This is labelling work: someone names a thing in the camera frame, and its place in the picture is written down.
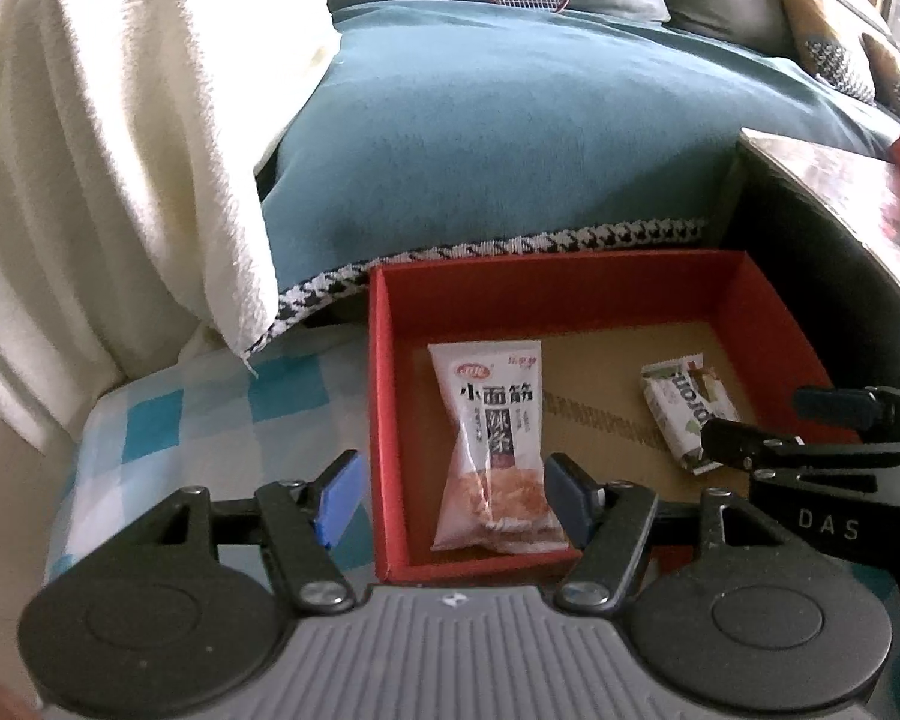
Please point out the blue white checkered cloth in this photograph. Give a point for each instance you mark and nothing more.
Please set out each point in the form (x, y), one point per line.
(195, 435)

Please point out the dark-edged side table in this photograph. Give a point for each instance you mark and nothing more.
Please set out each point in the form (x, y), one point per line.
(832, 195)

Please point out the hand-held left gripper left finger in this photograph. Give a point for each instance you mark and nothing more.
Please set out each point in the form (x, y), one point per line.
(341, 496)

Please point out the tan patterned throw pillow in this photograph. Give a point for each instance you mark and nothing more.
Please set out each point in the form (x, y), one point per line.
(892, 75)
(825, 37)

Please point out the white orange snack packet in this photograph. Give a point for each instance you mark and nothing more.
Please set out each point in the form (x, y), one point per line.
(495, 420)

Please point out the green white snack packet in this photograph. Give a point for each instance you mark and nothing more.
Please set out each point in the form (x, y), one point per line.
(682, 405)

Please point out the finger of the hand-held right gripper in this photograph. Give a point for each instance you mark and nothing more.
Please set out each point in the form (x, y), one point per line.
(731, 444)
(832, 401)

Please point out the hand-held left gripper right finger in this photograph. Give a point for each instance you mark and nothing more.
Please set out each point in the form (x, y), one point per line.
(568, 499)

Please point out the red cardboard box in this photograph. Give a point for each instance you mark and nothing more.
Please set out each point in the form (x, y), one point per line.
(397, 390)

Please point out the blue blanket with houndstooth trim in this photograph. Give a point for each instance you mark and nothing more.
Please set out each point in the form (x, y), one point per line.
(495, 135)

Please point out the white fluffy blanket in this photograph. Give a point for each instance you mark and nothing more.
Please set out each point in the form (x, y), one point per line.
(105, 165)

